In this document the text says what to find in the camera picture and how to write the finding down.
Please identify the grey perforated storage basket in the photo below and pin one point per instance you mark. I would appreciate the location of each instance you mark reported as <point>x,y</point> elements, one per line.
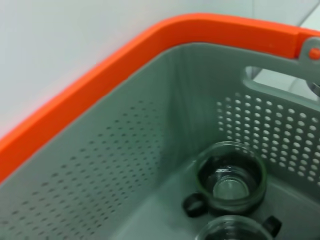
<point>100,162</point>

